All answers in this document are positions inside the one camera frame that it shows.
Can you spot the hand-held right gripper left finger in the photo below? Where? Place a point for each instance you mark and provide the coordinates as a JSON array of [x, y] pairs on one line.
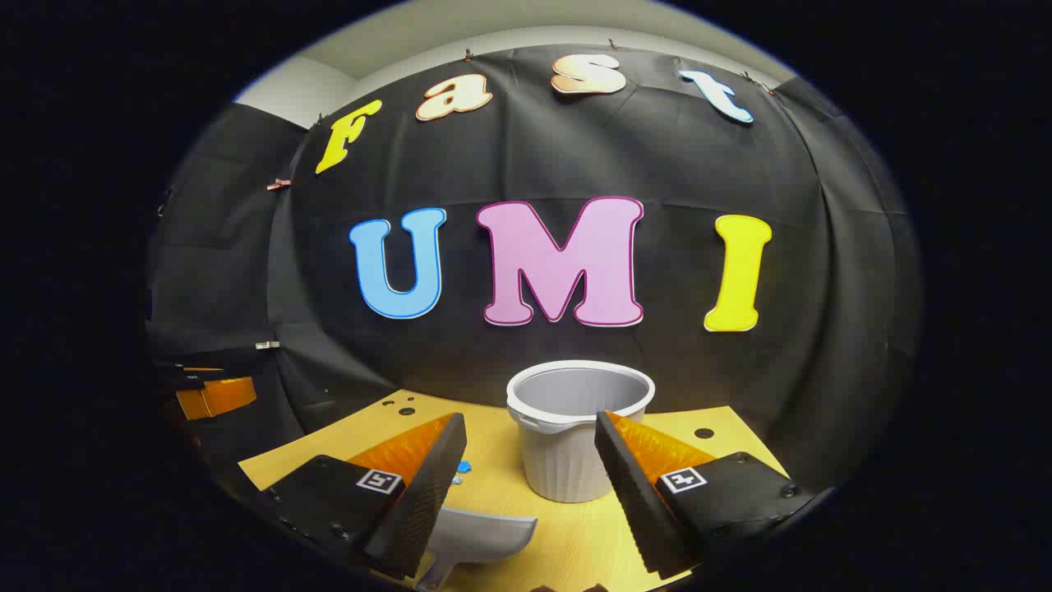
[[419, 493]]

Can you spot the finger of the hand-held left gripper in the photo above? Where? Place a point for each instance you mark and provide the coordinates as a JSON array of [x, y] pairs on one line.
[[218, 399]]

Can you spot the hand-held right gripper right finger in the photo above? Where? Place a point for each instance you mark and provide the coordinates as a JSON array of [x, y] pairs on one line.
[[637, 493]]

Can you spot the dark blue paper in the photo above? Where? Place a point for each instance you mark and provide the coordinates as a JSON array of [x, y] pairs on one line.
[[463, 467]]

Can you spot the yellow wooden desktop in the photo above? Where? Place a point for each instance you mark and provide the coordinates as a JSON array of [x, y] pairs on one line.
[[575, 543]]

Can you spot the copper metal clip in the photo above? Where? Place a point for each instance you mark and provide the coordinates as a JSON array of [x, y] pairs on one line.
[[279, 184]]

